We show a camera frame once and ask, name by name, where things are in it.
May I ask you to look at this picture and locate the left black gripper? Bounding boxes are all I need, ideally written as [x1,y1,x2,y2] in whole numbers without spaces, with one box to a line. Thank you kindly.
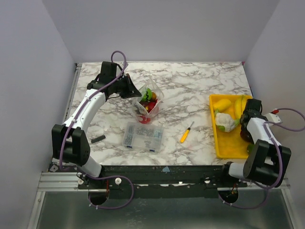
[112,73,142,99]

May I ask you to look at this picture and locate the clear zip top bag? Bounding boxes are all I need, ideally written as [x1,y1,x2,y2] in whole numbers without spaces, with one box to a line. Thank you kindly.
[131,76,164,124]

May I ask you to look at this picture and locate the red bell pepper toy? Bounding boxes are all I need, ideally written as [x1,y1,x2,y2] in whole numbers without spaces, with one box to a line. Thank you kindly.
[138,115,151,124]

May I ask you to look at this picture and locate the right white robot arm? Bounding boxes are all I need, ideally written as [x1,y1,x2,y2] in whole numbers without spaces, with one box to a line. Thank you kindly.
[219,99,291,189]

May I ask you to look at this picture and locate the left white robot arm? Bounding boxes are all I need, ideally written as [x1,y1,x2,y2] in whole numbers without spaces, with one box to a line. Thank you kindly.
[51,62,142,188]

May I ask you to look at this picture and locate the yellow banana bunch toy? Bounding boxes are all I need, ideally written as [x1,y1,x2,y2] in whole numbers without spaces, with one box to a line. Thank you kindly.
[234,95,249,119]

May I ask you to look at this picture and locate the white cauliflower toy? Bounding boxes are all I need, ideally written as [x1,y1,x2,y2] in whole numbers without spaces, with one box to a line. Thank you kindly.
[214,109,240,133]

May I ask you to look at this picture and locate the green yellow lemon toy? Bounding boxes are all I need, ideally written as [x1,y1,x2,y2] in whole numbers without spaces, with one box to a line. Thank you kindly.
[246,144,254,155]

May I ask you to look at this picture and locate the yellow plastic tray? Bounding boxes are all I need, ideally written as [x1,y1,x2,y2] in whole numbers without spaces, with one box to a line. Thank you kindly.
[209,94,252,159]

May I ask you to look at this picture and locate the clear screw organizer box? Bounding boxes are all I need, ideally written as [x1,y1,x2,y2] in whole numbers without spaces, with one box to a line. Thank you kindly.
[122,122,164,152]

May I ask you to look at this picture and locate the black toothed plastic part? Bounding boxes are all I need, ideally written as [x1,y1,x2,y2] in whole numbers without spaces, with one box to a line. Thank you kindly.
[91,135,106,144]

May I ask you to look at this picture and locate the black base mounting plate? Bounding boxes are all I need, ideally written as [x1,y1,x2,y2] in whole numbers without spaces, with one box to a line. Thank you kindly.
[78,165,246,199]

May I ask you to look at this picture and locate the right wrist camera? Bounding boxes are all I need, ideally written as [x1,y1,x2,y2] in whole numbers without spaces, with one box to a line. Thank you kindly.
[264,110,282,125]

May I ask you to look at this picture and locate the yellow handle screwdriver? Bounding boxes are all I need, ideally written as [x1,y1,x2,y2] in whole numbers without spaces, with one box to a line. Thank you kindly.
[180,122,194,143]

